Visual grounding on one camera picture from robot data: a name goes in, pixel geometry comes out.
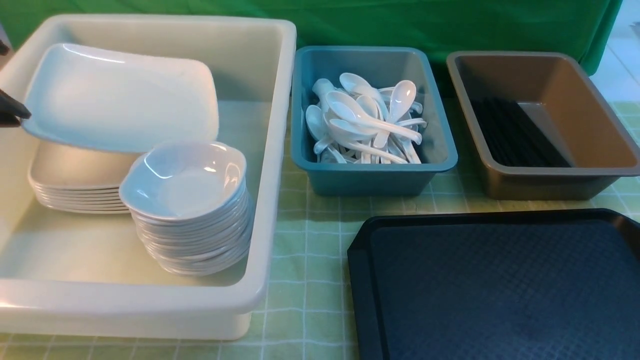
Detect large white square rice plate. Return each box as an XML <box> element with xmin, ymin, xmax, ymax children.
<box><xmin>22</xmin><ymin>43</ymin><xmax>220</xmax><ymax>153</ymax></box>

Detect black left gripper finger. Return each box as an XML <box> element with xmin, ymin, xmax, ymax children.
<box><xmin>0</xmin><ymin>89</ymin><xmax>32</xmax><ymax>128</ymax></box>

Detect black serving tray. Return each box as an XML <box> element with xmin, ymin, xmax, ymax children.
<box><xmin>347</xmin><ymin>208</ymin><xmax>640</xmax><ymax>360</ymax></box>

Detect teal plastic bin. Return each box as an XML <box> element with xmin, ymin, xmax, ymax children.
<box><xmin>290</xmin><ymin>45</ymin><xmax>458</xmax><ymax>198</ymax></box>

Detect green checkered tablecloth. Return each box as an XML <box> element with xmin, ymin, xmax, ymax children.
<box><xmin>1</xmin><ymin>99</ymin><xmax>639</xmax><ymax>360</ymax></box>

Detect brown plastic bin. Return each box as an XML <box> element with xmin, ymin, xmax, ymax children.
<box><xmin>446</xmin><ymin>51</ymin><xmax>639</xmax><ymax>201</ymax></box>

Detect pile of white soup spoons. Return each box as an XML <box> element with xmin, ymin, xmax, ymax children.
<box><xmin>304</xmin><ymin>72</ymin><xmax>428</xmax><ymax>164</ymax></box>

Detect stack of white square plates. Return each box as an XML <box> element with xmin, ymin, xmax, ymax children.
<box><xmin>27</xmin><ymin>140</ymin><xmax>140</xmax><ymax>215</ymax></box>

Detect white soup spoon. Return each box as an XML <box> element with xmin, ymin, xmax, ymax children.
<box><xmin>324</xmin><ymin>91</ymin><xmax>423</xmax><ymax>145</ymax></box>

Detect black chopsticks in bin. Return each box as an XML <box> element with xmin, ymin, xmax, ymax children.
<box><xmin>470</xmin><ymin>97</ymin><xmax>572</xmax><ymax>168</ymax></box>

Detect green backdrop cloth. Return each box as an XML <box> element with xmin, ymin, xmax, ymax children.
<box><xmin>0</xmin><ymin>0</ymin><xmax>622</xmax><ymax>75</ymax></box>

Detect stack of white small bowls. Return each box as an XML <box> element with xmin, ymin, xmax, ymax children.
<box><xmin>134</xmin><ymin>194</ymin><xmax>255</xmax><ymax>277</ymax></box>

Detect large white plastic tub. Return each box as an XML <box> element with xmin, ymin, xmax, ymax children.
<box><xmin>1</xmin><ymin>14</ymin><xmax>297</xmax><ymax>340</ymax></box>

